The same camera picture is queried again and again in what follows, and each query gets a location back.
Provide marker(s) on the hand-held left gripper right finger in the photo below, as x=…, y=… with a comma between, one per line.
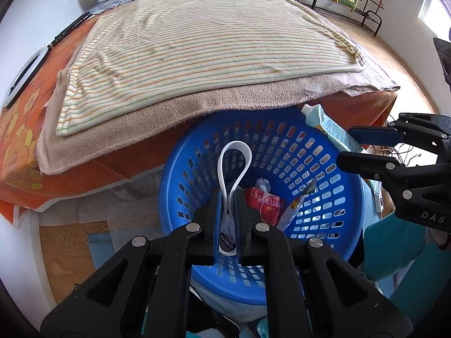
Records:
x=238, y=225

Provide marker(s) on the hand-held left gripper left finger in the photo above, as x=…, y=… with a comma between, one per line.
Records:
x=217, y=225

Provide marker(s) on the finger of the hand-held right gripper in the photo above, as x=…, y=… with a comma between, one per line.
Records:
x=366, y=163
x=373, y=135

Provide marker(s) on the dark snack wrapper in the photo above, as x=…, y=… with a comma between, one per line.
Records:
x=227, y=237

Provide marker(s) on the red snack packet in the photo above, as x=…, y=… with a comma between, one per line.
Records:
x=267, y=207

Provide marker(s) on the white tissue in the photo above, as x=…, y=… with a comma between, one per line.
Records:
x=262, y=185

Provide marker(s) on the light blue tube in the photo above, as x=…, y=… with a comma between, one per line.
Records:
x=327, y=123

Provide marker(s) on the white packet with red logo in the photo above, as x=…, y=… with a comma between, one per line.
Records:
x=292, y=211

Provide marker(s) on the blue plastic basket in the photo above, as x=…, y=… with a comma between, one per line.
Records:
x=282, y=141

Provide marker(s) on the person's teal trousers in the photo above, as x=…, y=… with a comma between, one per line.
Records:
x=391, y=250

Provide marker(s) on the light blue floor mat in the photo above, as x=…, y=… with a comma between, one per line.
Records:
x=100, y=250

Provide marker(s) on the black metal rack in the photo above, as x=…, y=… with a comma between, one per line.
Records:
x=370, y=14

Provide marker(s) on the beige blanket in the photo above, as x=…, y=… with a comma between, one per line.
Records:
x=176, y=109

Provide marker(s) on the window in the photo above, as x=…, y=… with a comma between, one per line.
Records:
x=430, y=3

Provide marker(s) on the striped towel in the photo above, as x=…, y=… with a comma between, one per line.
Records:
x=211, y=49

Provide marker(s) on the orange floral bedsheet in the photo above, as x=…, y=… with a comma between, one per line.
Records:
x=21, y=137

